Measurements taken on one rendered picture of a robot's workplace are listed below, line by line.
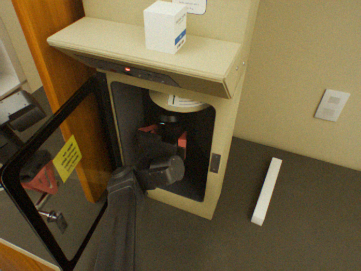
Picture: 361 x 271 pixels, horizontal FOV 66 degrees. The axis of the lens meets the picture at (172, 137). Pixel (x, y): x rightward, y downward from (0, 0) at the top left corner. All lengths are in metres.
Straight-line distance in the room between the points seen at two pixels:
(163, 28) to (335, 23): 0.60
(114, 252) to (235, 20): 0.39
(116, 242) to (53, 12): 0.45
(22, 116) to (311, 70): 0.82
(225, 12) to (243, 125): 0.72
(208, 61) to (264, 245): 0.61
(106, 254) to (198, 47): 0.34
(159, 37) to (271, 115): 0.73
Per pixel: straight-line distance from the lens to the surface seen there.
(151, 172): 0.61
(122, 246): 0.41
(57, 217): 0.63
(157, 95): 0.67
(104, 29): 0.56
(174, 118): 0.72
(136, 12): 0.56
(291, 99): 1.06
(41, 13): 0.62
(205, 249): 0.86
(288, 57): 0.98
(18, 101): 0.59
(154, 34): 0.46
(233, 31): 0.50
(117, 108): 0.73
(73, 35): 0.55
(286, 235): 0.94
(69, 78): 0.69
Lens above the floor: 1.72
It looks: 44 degrees down
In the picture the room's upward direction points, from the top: straight up
